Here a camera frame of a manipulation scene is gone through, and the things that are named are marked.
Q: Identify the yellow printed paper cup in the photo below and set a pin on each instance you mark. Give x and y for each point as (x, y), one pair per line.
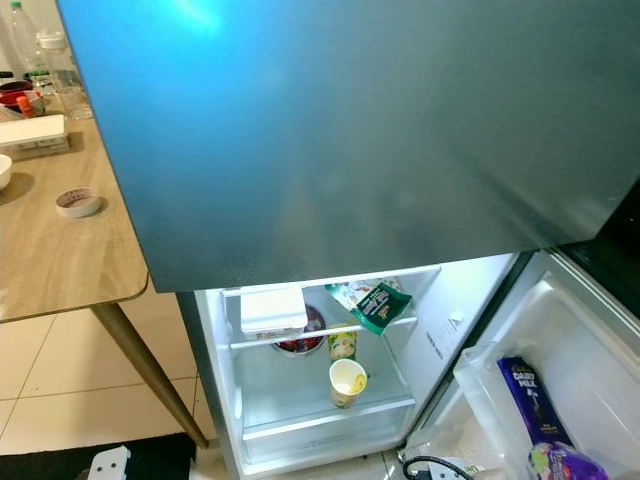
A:
(347, 385)

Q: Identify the white box in fridge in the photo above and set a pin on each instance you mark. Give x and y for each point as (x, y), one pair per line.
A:
(273, 310)

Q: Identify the grey steel fridge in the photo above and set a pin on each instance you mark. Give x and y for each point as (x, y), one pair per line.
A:
(360, 130)

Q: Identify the glass fridge shelf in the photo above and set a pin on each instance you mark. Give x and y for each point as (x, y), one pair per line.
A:
(405, 322)

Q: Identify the clear fridge door bin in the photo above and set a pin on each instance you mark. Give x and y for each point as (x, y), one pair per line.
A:
(480, 400)

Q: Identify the white ceramic bowl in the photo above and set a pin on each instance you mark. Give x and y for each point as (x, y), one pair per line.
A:
(5, 172)

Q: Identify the small beige tape roll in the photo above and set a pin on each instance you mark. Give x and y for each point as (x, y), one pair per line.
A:
(78, 205)

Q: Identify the white lidded food container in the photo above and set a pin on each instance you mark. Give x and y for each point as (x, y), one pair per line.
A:
(32, 135)

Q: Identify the small orange-capped bottle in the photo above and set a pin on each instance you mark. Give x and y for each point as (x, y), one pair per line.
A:
(25, 105)

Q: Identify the red white patterned bowl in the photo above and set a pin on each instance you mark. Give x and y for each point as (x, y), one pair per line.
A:
(8, 100)

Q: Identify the clear water bottle white cap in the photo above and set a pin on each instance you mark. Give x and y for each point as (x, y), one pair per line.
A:
(65, 75)

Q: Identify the tapered wooden table leg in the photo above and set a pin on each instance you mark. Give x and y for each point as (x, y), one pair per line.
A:
(150, 375)

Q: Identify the large clear plastic bottle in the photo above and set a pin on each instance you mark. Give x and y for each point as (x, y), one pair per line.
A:
(28, 40)

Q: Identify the dark round bowl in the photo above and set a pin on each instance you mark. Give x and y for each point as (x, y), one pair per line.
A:
(305, 343)

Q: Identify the small yellow green jar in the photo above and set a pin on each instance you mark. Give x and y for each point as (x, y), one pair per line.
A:
(341, 343)

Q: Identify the green snack bag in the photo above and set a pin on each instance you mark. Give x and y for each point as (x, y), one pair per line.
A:
(378, 303)

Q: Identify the purple Dairy Milk chocolate bar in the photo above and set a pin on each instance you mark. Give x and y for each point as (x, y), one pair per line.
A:
(530, 400)

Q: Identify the black cabinet panel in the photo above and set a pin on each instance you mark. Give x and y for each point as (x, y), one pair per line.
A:
(610, 250)

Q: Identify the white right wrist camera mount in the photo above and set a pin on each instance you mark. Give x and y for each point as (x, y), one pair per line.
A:
(458, 472)

